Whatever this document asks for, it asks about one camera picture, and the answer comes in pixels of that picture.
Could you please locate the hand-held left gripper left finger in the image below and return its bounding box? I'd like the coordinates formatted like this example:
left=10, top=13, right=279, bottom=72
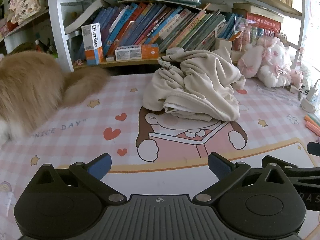
left=30, top=153, right=127, bottom=205

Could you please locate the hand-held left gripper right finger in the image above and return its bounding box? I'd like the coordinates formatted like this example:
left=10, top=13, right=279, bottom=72
left=193, top=152, right=290, bottom=205

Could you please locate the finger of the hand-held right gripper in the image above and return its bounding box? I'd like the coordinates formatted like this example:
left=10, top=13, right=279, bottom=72
left=307, top=142, right=320, bottom=155
left=262, top=155, right=320, bottom=180

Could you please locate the cream printed T-shirt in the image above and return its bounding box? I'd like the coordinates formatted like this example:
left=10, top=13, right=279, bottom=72
left=143, top=50, right=247, bottom=122

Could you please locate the green highlighter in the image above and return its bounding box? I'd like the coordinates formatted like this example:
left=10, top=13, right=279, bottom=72
left=304, top=114, right=320, bottom=127

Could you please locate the white charger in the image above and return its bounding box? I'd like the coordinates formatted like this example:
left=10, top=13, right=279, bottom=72
left=300, top=79, right=320, bottom=113

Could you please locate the pink checkered desk mat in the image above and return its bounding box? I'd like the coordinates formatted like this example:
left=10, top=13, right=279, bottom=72
left=0, top=73, right=320, bottom=233

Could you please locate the small pink plush pig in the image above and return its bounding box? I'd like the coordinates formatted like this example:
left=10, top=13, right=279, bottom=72
left=290, top=69, right=304, bottom=88

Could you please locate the pink white plush bunny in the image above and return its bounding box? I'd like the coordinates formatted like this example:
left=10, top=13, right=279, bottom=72
left=237, top=34, right=293, bottom=88

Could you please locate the orange fluffy cat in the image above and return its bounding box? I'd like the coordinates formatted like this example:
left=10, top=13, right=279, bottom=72
left=0, top=51, right=110, bottom=143

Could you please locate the long white orange box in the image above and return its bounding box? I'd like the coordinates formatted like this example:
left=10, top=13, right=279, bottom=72
left=114, top=43, right=160, bottom=61

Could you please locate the cream pen holder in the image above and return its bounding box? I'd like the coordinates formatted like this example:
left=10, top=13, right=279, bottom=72
left=215, top=37, right=233, bottom=53

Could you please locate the white orange toothbrush box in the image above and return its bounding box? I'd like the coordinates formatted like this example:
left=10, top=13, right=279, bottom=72
left=81, top=22, right=104, bottom=66

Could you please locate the red printed box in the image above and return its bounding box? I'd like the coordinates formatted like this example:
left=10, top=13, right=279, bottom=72
left=246, top=12, right=282, bottom=32

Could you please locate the white framed wooden bookshelf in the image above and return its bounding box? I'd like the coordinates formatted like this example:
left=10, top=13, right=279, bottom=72
left=47, top=0, right=307, bottom=72

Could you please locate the row of colourful books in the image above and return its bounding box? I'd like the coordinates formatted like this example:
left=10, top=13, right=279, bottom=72
left=75, top=0, right=283, bottom=55

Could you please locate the thick cream book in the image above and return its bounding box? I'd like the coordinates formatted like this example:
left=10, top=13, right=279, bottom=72
left=232, top=2, right=284, bottom=23

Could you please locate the cream dressed doll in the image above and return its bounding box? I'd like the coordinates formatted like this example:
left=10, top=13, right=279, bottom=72
left=9, top=0, right=44, bottom=24

